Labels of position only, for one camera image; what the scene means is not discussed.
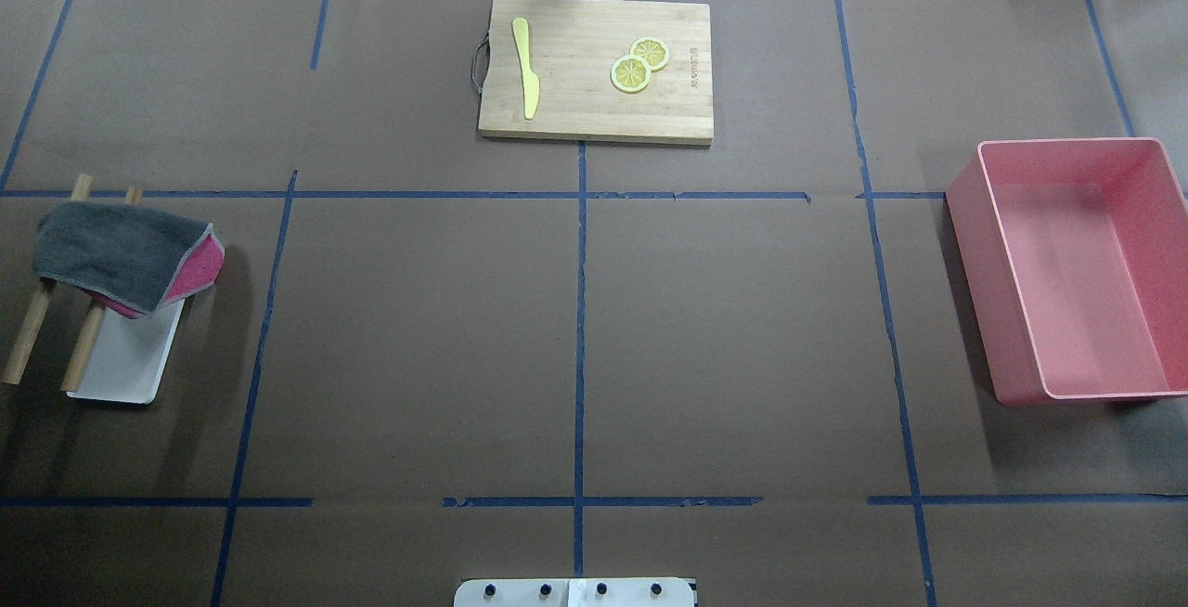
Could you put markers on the lemon slice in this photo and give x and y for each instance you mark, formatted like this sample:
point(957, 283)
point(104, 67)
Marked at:
point(653, 51)
point(630, 74)

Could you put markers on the pink plastic bin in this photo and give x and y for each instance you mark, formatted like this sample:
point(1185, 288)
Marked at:
point(1075, 254)

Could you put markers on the white camera pole base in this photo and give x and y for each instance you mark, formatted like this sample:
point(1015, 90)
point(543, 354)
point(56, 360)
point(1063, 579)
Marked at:
point(578, 591)

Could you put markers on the wooden rack rod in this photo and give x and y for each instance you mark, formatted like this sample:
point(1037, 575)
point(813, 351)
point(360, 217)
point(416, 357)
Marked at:
point(94, 315)
point(30, 327)

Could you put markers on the white rack tray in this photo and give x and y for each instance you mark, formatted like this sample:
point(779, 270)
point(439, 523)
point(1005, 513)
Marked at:
point(128, 357)

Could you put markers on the bamboo cutting board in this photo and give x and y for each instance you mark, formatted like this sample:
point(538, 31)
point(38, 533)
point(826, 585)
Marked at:
point(574, 44)

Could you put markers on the grey pink towel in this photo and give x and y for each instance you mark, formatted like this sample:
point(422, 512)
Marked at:
point(134, 260)

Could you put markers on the wooden rack rod outer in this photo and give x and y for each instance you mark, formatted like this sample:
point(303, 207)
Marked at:
point(30, 327)

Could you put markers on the yellow plastic knife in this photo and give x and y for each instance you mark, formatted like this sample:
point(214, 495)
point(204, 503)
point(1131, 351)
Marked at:
point(522, 38)

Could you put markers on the lemon slice near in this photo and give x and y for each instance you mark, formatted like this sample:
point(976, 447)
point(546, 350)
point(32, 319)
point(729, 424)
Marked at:
point(630, 74)

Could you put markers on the lemon slice far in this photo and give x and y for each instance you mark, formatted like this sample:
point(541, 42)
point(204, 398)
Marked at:
point(653, 51)

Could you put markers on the wooden rack rod inner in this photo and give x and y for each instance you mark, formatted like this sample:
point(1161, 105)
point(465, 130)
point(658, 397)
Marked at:
point(94, 315)

